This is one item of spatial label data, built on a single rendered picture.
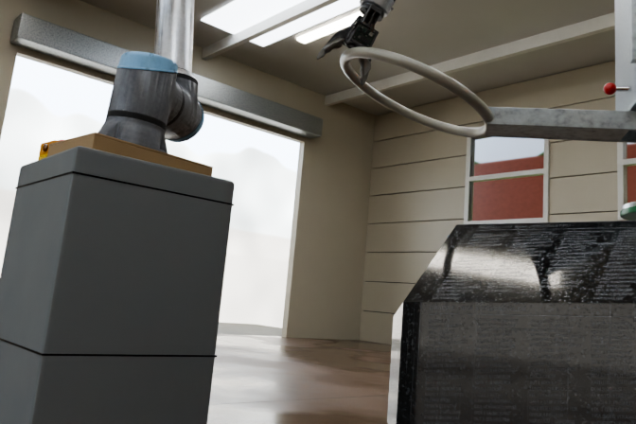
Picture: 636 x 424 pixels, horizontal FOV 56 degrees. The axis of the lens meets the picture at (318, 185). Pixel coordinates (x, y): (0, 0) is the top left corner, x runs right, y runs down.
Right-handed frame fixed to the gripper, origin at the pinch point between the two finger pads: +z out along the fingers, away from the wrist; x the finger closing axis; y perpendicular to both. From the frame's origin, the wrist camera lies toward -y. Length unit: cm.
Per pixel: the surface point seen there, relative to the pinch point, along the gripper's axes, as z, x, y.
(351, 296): 105, 328, -811
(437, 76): -5.7, 18.7, 24.1
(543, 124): -10, 51, 23
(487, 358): 51, 55, 40
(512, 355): 48, 57, 44
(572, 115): -15, 56, 26
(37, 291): 81, -41, 30
